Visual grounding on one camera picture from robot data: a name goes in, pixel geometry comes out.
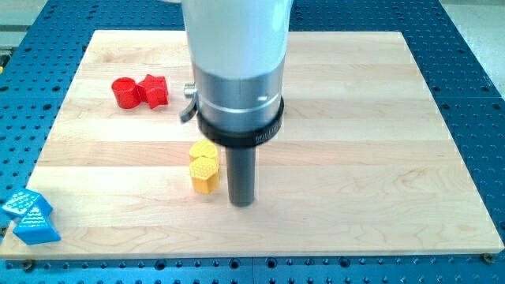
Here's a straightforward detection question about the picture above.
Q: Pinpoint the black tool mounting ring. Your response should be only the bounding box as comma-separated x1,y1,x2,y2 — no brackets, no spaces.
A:
196,97,284,148

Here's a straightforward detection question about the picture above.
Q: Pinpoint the yellow hexagon block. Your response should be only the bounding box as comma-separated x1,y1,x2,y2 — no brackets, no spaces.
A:
189,156,219,194

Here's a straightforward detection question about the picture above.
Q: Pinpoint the grey cable at arm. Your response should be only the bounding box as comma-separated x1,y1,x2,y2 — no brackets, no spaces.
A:
179,83,198,124

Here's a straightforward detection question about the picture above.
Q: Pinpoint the red cylinder block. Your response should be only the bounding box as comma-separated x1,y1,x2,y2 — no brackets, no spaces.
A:
111,77,140,109

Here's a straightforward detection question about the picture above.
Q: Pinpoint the yellow round block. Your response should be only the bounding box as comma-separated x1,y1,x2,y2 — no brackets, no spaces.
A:
189,140,219,164

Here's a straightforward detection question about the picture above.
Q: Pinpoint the blue triangle block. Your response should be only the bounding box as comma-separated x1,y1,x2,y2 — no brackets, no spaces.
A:
13,207,61,245

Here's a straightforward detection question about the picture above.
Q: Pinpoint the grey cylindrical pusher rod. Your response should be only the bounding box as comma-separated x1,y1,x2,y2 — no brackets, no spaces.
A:
226,148,256,207

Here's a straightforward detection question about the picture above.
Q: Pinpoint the blue square block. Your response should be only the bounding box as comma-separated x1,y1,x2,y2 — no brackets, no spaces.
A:
1,188,53,221

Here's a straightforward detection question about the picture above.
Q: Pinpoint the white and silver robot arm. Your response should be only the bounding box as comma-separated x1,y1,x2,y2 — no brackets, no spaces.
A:
181,0,293,207

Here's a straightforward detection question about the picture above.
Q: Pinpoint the light wooden board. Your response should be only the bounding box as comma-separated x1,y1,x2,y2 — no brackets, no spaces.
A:
1,30,503,260

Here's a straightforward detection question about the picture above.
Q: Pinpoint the red star block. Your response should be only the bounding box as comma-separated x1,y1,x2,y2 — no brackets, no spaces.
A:
137,74,169,109

